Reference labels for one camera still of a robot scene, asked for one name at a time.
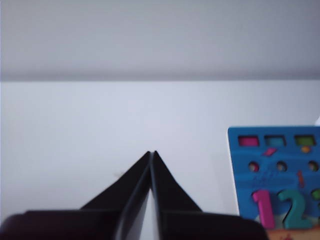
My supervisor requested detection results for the teal number two piece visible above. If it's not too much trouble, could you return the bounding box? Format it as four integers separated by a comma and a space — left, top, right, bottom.
276, 189, 313, 230

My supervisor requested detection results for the pink number one piece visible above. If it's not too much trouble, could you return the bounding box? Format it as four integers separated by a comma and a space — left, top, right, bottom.
251, 189, 276, 230

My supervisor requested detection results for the wooden number shape puzzle board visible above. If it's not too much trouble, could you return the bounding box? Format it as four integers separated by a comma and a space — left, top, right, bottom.
227, 125, 320, 240

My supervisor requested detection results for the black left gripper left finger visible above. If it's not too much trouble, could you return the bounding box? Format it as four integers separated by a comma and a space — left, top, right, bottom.
79, 150, 152, 240

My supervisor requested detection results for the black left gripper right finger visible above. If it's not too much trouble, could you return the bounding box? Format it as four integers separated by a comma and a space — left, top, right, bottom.
150, 150, 204, 240

